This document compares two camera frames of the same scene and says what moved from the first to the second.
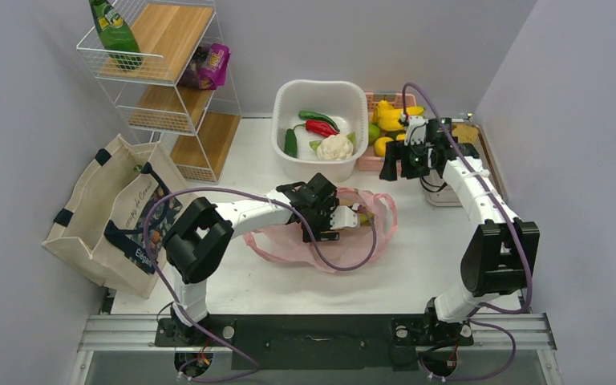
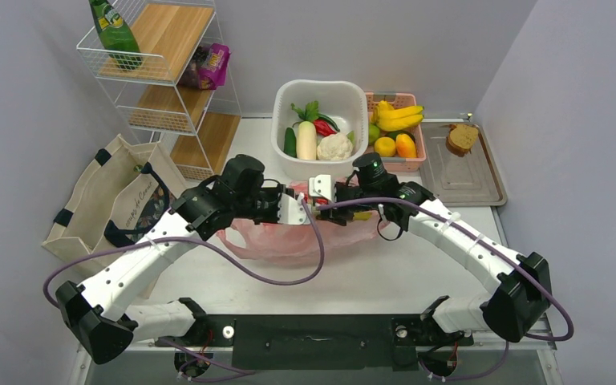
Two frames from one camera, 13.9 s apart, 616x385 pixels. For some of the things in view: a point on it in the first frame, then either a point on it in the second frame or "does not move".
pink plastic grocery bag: x=352 y=248 to x=293 y=242
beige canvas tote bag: x=119 y=213 does not move
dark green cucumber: x=290 y=147 does not move
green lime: x=374 y=133 does not move
